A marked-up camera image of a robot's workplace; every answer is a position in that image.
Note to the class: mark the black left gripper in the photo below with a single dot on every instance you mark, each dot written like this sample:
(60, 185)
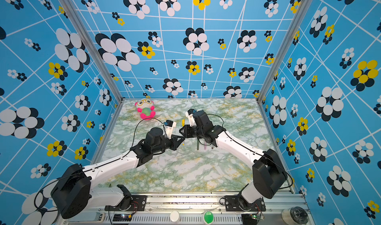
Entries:
(175, 142)

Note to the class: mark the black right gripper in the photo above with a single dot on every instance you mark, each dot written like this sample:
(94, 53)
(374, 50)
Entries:
(187, 131)

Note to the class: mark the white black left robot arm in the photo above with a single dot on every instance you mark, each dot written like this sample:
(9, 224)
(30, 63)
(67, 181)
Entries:
(75, 192)

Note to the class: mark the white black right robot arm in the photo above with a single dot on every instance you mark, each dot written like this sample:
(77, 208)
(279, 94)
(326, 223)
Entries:
(268, 172)

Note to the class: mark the pink white plush toy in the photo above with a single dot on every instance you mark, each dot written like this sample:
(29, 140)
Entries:
(146, 109)

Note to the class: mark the white round button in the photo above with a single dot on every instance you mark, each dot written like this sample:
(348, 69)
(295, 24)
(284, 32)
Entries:
(175, 217)

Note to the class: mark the green push button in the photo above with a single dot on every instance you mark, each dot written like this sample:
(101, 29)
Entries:
(208, 218)

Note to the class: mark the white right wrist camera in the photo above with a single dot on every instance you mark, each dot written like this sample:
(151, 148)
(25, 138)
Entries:
(189, 115)

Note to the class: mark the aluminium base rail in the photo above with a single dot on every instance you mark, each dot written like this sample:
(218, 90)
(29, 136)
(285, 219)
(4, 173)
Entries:
(191, 207)

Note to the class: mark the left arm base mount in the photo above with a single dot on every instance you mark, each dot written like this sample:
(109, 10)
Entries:
(129, 202)

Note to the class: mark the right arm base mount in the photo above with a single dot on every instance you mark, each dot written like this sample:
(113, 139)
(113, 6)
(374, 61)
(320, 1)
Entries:
(235, 203)

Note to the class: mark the aluminium corner post right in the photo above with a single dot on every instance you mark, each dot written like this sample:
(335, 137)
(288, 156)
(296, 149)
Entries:
(285, 45)

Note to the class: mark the aluminium corner post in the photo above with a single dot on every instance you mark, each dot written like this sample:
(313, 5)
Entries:
(285, 45)
(77, 22)

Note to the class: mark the aluminium corner post left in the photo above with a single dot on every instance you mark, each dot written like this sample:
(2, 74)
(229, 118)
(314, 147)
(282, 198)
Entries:
(77, 22)

